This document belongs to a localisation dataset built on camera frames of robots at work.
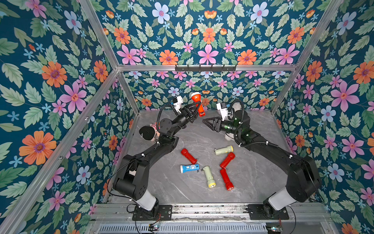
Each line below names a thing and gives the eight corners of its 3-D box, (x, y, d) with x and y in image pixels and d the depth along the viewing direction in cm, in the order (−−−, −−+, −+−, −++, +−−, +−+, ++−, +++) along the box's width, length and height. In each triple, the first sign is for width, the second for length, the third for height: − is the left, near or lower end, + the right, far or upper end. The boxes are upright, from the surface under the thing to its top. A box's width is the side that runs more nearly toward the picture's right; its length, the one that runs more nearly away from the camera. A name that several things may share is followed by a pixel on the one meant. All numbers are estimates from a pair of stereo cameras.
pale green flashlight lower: (209, 189, 83) (209, 187, 80) (202, 168, 91) (202, 166, 88) (216, 186, 84) (216, 184, 81) (208, 167, 92) (209, 164, 89)
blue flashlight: (180, 173, 89) (180, 170, 86) (180, 167, 91) (180, 165, 88) (199, 170, 90) (199, 168, 87) (199, 165, 92) (199, 162, 89)
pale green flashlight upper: (215, 155, 96) (216, 153, 93) (214, 150, 98) (214, 147, 96) (233, 152, 97) (234, 150, 94) (231, 147, 100) (232, 145, 97)
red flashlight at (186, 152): (180, 152, 98) (180, 150, 96) (184, 149, 99) (184, 147, 97) (193, 165, 92) (193, 163, 90) (197, 161, 94) (197, 159, 92)
